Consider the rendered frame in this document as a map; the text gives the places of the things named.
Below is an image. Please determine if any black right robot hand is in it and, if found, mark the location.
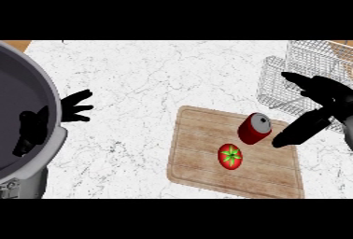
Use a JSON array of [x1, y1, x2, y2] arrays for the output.
[[271, 71, 353, 149]]

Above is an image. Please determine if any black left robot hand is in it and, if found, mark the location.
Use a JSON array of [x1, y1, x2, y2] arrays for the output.
[[11, 89, 95, 158]]

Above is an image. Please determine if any red can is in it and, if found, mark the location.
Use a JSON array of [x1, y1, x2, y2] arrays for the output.
[[237, 112, 274, 146]]

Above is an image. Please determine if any wooden cutting board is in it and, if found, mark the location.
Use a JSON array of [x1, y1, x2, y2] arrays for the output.
[[166, 105, 306, 200]]

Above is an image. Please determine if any large grey round pot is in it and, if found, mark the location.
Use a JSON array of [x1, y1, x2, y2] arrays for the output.
[[0, 40, 70, 185]]

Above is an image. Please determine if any red tomato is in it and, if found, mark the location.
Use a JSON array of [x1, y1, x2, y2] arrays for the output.
[[218, 143, 244, 171]]

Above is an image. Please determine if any white wire tiered basket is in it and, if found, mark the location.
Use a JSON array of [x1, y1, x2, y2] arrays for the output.
[[256, 39, 353, 134]]

